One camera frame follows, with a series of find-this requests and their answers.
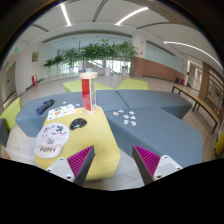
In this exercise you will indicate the potted green plant row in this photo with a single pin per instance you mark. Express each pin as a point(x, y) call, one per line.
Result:
point(101, 50)

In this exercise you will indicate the yellow-green bench seat front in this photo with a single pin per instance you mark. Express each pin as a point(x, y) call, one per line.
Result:
point(97, 133)

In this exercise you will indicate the blue black toy car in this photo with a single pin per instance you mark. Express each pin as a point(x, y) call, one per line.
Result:
point(44, 106)

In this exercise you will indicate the white sticker sheet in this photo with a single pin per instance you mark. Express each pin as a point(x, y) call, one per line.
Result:
point(61, 111)

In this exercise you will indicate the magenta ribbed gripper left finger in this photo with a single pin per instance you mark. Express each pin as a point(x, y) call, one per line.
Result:
point(74, 168)

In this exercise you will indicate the grey bench seat right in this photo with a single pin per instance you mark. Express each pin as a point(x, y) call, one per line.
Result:
point(157, 131)

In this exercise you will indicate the red fire extinguisher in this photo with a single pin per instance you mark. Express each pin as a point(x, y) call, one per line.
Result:
point(34, 80)

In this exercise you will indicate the long wooden bench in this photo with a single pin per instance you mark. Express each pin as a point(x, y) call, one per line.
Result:
point(199, 103)

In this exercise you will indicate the round puppy mouse pad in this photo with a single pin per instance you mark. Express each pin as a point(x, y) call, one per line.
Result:
point(51, 140)

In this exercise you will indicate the red white display tower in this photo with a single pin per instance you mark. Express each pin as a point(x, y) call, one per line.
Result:
point(88, 83)

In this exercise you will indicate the black computer mouse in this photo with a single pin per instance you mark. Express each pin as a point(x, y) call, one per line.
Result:
point(78, 123)

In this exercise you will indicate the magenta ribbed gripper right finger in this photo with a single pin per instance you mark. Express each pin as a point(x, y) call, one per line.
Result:
point(153, 167)

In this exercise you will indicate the grey bench seat far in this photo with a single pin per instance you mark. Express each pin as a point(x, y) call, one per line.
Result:
point(170, 102)

